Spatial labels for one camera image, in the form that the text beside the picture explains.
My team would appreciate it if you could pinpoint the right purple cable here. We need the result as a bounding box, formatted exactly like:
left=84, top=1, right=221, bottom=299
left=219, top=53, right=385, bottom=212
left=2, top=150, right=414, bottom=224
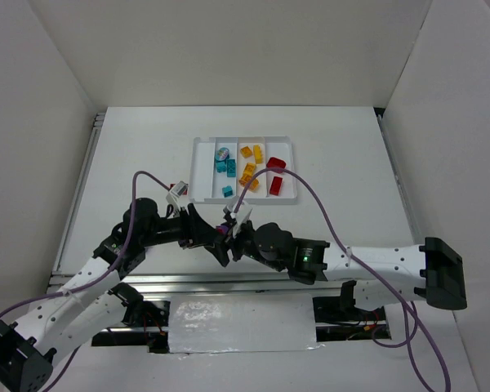
left=233, top=167, right=452, bottom=392

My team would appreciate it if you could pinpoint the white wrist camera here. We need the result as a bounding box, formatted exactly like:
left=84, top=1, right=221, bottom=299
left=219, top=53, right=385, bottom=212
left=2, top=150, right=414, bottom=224
left=223, top=196, right=252, bottom=238
left=166, top=181, right=188, bottom=212

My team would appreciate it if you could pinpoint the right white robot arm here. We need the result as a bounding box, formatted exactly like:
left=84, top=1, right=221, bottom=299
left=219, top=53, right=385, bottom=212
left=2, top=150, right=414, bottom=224
left=223, top=221, right=467, bottom=310

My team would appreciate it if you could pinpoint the aluminium frame rail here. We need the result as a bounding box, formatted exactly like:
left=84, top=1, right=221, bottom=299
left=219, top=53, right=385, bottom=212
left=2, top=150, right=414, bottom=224
left=124, top=273, right=343, bottom=296

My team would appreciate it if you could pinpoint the purple and red lego stack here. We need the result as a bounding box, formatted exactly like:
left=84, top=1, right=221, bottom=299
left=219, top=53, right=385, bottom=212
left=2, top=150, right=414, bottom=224
left=216, top=223, right=232, bottom=235

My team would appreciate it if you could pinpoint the red rounded lego brick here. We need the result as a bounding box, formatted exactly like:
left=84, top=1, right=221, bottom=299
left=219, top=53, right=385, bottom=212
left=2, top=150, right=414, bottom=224
left=266, top=157, right=287, bottom=174

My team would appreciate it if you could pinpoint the yellow square lego brick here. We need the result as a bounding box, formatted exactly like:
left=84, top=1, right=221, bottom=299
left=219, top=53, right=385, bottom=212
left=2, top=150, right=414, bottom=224
left=240, top=146, right=253, bottom=158

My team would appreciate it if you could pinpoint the purple cable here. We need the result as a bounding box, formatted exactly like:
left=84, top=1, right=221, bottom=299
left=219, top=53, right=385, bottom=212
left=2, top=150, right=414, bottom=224
left=0, top=170, right=172, bottom=391
left=233, top=167, right=452, bottom=392

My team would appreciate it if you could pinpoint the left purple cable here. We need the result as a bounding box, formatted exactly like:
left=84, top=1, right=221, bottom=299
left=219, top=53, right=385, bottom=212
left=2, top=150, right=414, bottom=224
left=0, top=170, right=172, bottom=391

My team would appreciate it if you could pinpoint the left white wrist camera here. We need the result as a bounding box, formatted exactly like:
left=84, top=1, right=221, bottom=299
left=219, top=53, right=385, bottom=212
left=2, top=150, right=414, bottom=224
left=166, top=181, right=188, bottom=212

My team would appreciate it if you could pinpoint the yellow butterfly lego brick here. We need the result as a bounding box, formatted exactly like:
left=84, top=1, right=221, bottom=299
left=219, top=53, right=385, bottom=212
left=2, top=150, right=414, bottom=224
left=238, top=174, right=260, bottom=192

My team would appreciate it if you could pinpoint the white foam board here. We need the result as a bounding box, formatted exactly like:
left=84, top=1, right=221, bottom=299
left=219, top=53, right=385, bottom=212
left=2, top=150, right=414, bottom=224
left=168, top=293, right=319, bottom=354

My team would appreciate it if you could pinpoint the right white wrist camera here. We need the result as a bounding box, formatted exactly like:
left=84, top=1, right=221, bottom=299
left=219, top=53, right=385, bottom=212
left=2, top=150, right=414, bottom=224
left=223, top=196, right=252, bottom=238

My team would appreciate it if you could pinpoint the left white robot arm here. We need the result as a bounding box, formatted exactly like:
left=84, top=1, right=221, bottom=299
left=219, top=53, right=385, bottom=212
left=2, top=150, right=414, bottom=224
left=0, top=198, right=224, bottom=391

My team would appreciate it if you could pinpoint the white divided sorting tray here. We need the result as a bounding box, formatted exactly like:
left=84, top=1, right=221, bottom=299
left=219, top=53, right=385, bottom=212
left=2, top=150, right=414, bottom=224
left=188, top=136, right=297, bottom=205

